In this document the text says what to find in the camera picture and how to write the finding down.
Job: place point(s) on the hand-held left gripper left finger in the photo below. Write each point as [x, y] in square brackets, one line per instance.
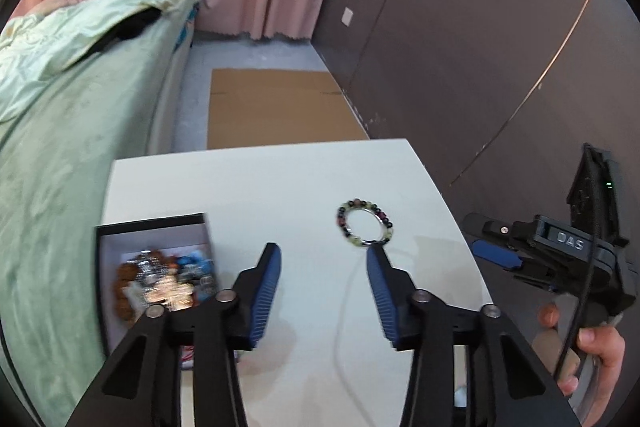
[262, 297]

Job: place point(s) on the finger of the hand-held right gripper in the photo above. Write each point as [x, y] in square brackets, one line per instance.
[487, 227]
[495, 254]

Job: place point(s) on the flat cardboard sheet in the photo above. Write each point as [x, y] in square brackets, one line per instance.
[280, 107]

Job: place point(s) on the black cloth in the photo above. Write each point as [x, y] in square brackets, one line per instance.
[132, 26]

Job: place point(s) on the light green quilt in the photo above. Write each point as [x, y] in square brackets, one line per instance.
[75, 37]

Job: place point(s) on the bed with green sheet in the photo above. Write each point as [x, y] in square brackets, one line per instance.
[60, 187]

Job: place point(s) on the person's right hand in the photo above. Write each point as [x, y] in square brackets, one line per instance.
[607, 347]

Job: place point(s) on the white wall socket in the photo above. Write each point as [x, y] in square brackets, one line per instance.
[347, 16]

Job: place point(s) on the black jewelry box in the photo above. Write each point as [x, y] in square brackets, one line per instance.
[150, 223]

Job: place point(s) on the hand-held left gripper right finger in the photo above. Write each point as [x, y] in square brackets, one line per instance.
[382, 302]

